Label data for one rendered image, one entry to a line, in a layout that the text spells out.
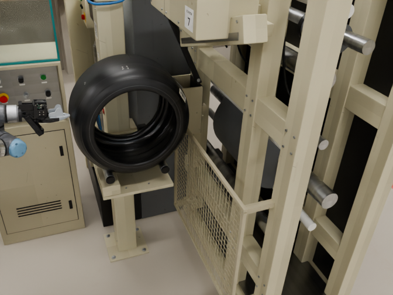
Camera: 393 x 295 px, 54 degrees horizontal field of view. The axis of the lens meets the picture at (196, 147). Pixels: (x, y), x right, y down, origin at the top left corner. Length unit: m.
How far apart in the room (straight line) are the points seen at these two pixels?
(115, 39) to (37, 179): 1.14
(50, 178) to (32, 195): 0.17
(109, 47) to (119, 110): 0.36
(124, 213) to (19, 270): 0.78
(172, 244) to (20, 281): 1.01
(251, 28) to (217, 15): 0.14
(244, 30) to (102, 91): 0.66
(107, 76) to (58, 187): 1.23
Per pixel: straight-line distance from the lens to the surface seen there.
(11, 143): 1.74
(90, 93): 1.73
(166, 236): 2.91
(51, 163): 2.67
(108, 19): 2.01
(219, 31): 1.49
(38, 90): 2.48
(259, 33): 1.44
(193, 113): 2.24
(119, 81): 1.71
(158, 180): 2.09
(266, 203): 1.71
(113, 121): 2.20
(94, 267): 2.77
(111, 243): 2.88
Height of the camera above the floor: 2.06
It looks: 32 degrees down
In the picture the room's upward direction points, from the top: 3 degrees clockwise
